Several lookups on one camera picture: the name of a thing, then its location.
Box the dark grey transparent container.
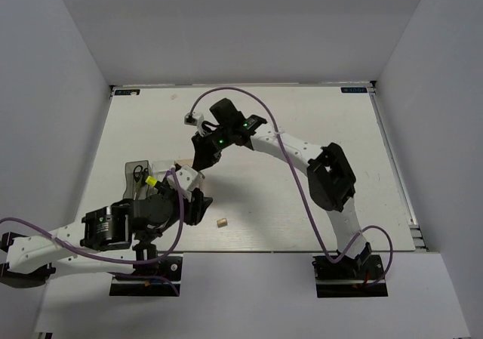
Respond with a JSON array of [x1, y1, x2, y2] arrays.
[[123, 160, 150, 200]]

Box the left blue table label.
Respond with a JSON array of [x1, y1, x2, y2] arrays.
[[114, 89, 140, 96]]

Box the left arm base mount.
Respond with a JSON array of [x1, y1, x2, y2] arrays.
[[109, 254, 183, 297]]

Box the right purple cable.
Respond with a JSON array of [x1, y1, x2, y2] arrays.
[[190, 86, 393, 288]]

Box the blue table label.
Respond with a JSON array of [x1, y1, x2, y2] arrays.
[[340, 87, 368, 94], [114, 89, 140, 96]]

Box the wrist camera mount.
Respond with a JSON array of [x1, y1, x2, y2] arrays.
[[184, 112, 210, 137], [167, 165, 205, 199]]

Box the clear transparent container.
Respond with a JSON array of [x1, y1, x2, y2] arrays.
[[149, 159, 176, 181]]

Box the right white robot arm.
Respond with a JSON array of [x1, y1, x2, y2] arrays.
[[184, 98, 372, 278]]

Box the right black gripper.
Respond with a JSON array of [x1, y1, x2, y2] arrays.
[[192, 125, 234, 172]]

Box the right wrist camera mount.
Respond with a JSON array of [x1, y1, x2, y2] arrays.
[[184, 112, 210, 137]]

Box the right blue table label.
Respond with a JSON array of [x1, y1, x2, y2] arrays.
[[340, 87, 368, 94]]

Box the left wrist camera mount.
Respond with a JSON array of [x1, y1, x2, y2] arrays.
[[167, 165, 205, 199]]

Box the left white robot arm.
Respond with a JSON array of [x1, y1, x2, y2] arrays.
[[1, 188, 213, 288]]

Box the yellow capped highlighter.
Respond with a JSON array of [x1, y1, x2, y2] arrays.
[[145, 176, 165, 191]]

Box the black handled scissors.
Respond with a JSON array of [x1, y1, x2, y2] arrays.
[[132, 165, 149, 183]]

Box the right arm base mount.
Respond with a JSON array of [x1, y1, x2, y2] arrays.
[[312, 254, 389, 298]]

